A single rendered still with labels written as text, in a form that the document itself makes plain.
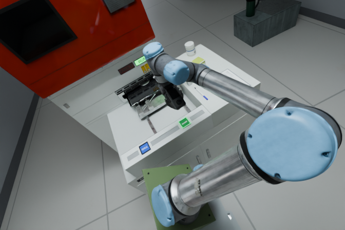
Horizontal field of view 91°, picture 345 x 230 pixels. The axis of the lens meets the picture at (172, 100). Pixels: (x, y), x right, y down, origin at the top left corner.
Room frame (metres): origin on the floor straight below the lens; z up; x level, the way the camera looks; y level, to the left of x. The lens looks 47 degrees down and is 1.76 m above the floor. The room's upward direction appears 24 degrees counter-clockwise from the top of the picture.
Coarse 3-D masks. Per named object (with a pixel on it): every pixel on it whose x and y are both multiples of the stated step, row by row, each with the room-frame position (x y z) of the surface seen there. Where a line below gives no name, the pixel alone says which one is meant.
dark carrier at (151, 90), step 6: (150, 84) 1.07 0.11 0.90; (156, 84) 1.04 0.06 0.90; (132, 90) 1.09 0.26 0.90; (138, 90) 1.06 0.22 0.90; (144, 90) 1.03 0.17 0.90; (150, 90) 1.00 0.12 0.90; (132, 96) 1.02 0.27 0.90; (138, 96) 1.00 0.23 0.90; (144, 96) 0.96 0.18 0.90; (132, 102) 0.96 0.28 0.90
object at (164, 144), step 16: (192, 112) 0.59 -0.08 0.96; (208, 112) 0.55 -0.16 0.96; (176, 128) 0.54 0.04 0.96; (192, 128) 0.51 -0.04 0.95; (208, 128) 0.52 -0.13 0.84; (160, 144) 0.49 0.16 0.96; (176, 144) 0.48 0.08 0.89; (128, 160) 0.48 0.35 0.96; (144, 160) 0.45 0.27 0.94; (160, 160) 0.46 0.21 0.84
